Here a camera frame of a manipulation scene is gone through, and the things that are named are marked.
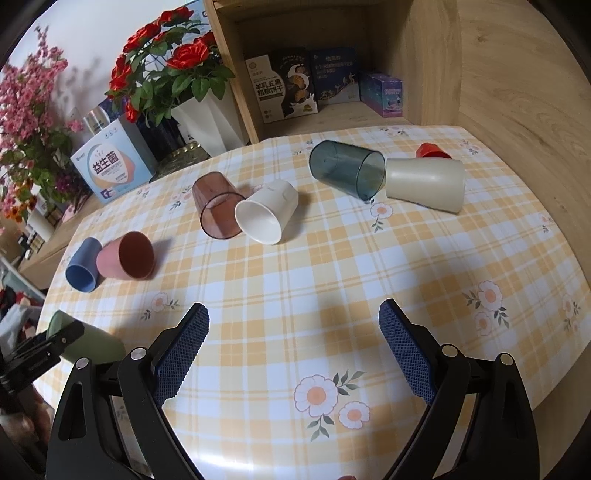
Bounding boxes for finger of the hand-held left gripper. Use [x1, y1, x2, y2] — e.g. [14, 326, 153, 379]
[0, 320, 86, 393]

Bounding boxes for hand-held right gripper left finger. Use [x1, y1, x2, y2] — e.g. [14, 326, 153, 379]
[46, 302, 211, 480]

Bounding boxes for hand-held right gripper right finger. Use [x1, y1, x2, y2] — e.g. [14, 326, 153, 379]
[378, 298, 539, 480]

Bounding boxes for green cup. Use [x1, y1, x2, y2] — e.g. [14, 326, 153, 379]
[47, 310, 126, 365]

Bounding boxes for blue cup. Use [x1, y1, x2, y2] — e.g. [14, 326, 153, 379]
[65, 237, 103, 291]

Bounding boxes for pink cup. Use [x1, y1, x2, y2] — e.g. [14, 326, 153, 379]
[96, 231, 156, 280]

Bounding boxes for brown transparent cup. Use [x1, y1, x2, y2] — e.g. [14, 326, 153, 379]
[191, 172, 246, 240]

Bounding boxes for white cup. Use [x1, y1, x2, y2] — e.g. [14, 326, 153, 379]
[235, 179, 299, 245]

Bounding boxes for beige cup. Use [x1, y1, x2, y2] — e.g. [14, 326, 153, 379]
[385, 157, 466, 214]

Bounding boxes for dark teal transparent cup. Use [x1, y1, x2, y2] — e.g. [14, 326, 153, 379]
[308, 140, 386, 202]

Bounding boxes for red cup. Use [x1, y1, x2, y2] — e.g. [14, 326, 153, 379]
[415, 143, 453, 160]

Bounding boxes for pile of clothes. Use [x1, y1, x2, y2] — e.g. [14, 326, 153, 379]
[0, 270, 47, 356]

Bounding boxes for white and blue carton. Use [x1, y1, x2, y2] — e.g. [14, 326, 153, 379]
[71, 115, 158, 206]

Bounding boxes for pink blossom branches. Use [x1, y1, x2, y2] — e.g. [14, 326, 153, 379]
[0, 25, 86, 222]

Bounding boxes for white faceted vase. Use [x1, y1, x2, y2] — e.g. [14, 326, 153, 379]
[171, 83, 249, 158]

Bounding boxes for clear drinking glass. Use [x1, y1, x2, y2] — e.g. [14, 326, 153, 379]
[83, 109, 112, 137]

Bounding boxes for purple box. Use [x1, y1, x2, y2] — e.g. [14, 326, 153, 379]
[359, 71, 404, 119]

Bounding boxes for white biscuit box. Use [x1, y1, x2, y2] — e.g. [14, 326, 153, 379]
[245, 55, 286, 124]

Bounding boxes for red rose bouquet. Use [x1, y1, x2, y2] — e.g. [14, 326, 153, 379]
[105, 6, 236, 129]

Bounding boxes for dark blue box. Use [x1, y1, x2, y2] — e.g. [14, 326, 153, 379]
[309, 45, 361, 107]

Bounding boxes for wooden shelf cabinet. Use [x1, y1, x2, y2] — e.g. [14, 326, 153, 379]
[203, 0, 591, 324]

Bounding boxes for black snack box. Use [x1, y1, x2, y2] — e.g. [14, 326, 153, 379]
[270, 46, 319, 120]

